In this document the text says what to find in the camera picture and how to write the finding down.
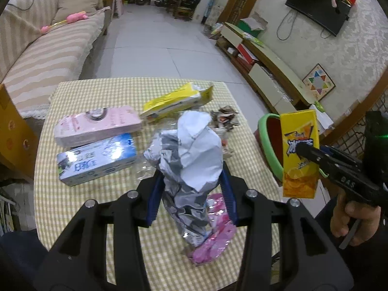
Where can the red flat box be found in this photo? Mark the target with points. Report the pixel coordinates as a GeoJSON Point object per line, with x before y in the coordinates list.
{"type": "Point", "coordinates": [247, 54]}

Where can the white box on floor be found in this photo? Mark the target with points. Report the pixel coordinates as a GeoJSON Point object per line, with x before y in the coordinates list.
{"type": "Point", "coordinates": [324, 121]}

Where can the wooden side cabinet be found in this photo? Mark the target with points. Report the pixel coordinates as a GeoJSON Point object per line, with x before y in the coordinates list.
{"type": "Point", "coordinates": [19, 144]}

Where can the long low TV cabinet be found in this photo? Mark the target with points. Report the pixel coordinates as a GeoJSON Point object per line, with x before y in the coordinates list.
{"type": "Point", "coordinates": [275, 82]}

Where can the red bin with green rim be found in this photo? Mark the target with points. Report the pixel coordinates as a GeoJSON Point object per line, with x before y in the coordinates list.
{"type": "Point", "coordinates": [279, 136]}

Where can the black wall television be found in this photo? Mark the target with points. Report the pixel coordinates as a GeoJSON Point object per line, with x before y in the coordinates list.
{"type": "Point", "coordinates": [329, 14]}

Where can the pink plush toy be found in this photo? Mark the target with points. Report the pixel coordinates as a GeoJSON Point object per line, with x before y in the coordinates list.
{"type": "Point", "coordinates": [70, 19]}

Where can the pink rectangular box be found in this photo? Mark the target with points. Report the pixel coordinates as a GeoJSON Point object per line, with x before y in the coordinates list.
{"type": "Point", "coordinates": [95, 125]}

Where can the striped beige sofa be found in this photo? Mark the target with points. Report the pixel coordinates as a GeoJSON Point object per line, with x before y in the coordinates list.
{"type": "Point", "coordinates": [32, 64]}

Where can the yellow white cardboard box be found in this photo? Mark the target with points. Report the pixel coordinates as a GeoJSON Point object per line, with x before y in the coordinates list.
{"type": "Point", "coordinates": [186, 97]}

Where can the yellow checkered tablecloth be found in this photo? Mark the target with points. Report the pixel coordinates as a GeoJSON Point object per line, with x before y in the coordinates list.
{"type": "Point", "coordinates": [168, 267]}

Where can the chinese checkers board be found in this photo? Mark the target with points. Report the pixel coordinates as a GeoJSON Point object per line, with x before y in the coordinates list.
{"type": "Point", "coordinates": [318, 83]}

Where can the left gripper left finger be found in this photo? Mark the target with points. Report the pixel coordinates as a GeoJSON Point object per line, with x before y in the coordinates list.
{"type": "Point", "coordinates": [100, 248]}

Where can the pink plastic wrapper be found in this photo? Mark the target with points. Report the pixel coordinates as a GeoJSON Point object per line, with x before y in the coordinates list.
{"type": "Point", "coordinates": [222, 232]}

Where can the printed paper ball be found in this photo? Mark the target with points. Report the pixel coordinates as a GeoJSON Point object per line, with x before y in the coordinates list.
{"type": "Point", "coordinates": [225, 118]}

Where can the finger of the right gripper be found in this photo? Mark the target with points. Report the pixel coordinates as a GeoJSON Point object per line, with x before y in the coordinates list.
{"type": "Point", "coordinates": [311, 153]}

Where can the white grey plastic bag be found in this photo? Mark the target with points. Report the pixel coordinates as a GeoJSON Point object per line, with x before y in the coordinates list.
{"type": "Point", "coordinates": [189, 154]}

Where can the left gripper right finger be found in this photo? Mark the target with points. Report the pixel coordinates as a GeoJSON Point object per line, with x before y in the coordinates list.
{"type": "Point", "coordinates": [285, 248]}

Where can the blue white box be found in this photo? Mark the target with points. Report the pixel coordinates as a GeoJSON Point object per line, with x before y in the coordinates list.
{"type": "Point", "coordinates": [88, 162]}

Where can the green storage box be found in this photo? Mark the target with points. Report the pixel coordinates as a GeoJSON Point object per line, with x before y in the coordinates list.
{"type": "Point", "coordinates": [253, 25]}

